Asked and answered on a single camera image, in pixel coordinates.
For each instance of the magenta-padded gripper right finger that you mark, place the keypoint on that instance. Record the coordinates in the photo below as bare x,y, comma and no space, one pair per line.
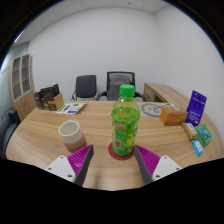
164,165

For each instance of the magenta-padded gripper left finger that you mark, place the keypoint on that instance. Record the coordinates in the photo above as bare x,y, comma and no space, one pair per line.
62,165

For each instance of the green drink bottle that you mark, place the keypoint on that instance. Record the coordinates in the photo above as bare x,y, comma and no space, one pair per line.
125,123

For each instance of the white and pink ceramic cup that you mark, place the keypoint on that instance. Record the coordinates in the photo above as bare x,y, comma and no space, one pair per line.
71,135

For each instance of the wooden tissue box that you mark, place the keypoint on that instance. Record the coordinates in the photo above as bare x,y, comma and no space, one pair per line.
172,116

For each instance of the flat round red coaster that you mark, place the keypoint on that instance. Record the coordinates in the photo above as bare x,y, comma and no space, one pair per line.
111,154

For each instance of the green cloth pack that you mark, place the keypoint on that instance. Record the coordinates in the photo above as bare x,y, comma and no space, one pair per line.
204,135

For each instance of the round grey paper disc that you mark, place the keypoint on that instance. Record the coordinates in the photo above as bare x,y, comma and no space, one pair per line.
149,110

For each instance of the white printed leaflet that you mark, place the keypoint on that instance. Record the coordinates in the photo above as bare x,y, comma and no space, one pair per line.
71,108

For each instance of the open cardboard box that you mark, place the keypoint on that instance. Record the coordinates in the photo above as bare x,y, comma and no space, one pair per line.
56,102

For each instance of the dark armchair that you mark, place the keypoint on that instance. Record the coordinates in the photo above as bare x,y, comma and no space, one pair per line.
8,130

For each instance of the purple package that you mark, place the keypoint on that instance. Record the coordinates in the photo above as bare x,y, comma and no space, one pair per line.
196,106

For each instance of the dark brown box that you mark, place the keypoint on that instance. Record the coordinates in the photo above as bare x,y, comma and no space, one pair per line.
38,100

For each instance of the wooden shelf cabinet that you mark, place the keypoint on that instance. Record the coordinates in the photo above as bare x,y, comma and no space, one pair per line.
25,103

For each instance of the wooden side desk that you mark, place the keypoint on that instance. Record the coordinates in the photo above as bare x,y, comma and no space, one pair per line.
163,91

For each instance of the black box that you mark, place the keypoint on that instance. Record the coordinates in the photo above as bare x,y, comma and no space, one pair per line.
50,91

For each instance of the black padded office chair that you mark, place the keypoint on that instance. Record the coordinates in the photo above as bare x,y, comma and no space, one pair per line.
85,87

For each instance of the black mesh office chair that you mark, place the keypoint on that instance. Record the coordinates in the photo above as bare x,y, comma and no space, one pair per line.
113,87

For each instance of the long ceiling light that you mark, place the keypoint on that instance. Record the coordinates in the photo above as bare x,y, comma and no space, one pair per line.
19,36

